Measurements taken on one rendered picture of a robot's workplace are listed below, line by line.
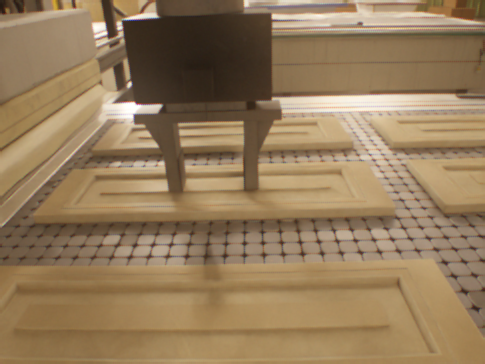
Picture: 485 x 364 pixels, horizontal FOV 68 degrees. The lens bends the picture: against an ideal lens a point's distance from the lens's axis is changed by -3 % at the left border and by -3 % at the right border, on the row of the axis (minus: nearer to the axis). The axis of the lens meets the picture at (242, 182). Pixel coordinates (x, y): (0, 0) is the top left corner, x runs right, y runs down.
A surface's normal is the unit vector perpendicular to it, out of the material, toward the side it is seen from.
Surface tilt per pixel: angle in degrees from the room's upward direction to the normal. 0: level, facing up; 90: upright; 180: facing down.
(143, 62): 90
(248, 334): 11
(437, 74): 90
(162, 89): 90
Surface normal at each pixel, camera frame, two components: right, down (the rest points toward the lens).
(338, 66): -0.01, 0.47
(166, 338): -0.04, -0.77
